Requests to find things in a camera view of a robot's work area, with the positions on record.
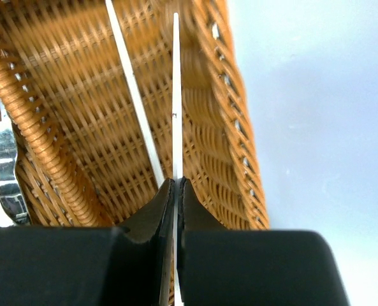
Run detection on fork with black dotted handle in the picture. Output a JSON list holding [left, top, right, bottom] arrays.
[[0, 127, 31, 225]]

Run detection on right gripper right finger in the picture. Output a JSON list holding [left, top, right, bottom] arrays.
[[177, 178, 349, 305]]

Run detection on white chopstick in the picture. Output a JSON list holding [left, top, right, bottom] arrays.
[[172, 12, 184, 306], [105, 0, 164, 188]]

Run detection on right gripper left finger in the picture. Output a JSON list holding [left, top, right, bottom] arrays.
[[0, 179, 174, 305]]

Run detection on wicker cutlery basket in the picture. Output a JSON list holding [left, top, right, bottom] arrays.
[[0, 1, 269, 230]]

